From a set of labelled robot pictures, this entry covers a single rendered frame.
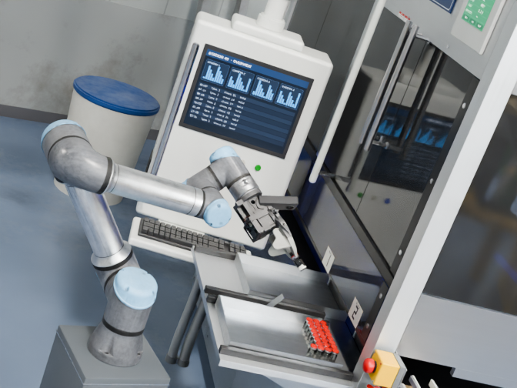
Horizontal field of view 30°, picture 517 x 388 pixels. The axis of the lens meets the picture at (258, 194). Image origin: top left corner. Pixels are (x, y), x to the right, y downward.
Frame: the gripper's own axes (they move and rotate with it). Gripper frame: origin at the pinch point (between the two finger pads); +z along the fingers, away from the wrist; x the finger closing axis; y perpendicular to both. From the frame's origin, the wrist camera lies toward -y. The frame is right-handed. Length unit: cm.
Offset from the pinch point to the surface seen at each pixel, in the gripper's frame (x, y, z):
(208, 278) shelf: -49, 7, -16
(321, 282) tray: -66, -33, -1
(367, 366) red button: -8.1, -3.2, 35.0
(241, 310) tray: -38.8, 7.5, -0.5
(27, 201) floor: -257, -2, -151
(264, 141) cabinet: -60, -42, -54
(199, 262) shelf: -56, 4, -24
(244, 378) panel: -119, -9, 8
